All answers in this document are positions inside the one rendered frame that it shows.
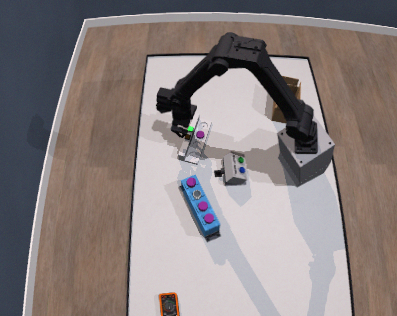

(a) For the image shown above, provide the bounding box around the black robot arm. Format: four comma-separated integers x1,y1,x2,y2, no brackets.
156,32,318,154

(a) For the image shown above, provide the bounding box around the small brown cardboard box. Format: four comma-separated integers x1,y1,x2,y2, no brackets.
271,76,301,124

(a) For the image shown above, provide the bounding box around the purple round cap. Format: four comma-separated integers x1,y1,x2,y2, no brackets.
204,213,214,223
198,201,208,211
187,177,196,187
196,131,204,139

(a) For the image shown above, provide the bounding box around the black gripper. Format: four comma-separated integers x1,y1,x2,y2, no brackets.
171,104,197,138

